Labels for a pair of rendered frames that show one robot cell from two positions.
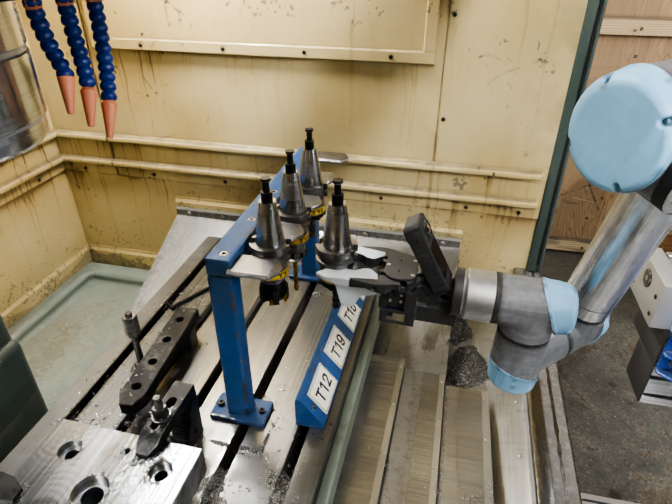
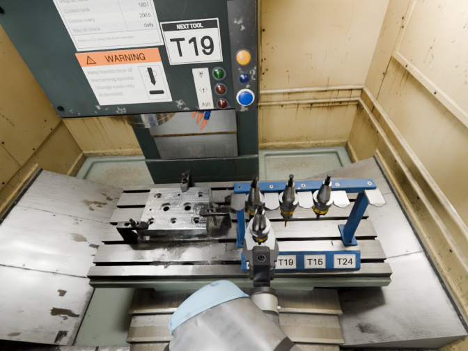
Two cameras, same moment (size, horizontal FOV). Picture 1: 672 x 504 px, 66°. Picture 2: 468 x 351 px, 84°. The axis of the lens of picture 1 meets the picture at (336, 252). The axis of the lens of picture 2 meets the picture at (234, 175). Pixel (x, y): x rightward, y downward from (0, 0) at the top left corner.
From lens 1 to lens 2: 0.73 m
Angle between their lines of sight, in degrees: 63
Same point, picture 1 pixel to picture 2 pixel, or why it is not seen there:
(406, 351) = (351, 314)
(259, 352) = (277, 231)
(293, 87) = (455, 143)
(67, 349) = (294, 169)
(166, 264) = (341, 172)
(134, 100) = (391, 92)
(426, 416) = (301, 331)
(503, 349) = not seen: hidden behind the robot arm
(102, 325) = (312, 172)
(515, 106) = not seen: outside the picture
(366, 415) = (286, 296)
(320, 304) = (323, 246)
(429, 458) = not seen: hidden behind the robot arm
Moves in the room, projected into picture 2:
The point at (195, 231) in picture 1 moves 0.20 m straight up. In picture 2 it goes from (367, 170) to (379, 142)
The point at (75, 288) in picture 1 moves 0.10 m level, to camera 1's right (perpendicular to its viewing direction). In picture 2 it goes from (325, 152) to (331, 161)
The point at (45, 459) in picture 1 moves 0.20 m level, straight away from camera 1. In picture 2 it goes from (196, 191) to (221, 166)
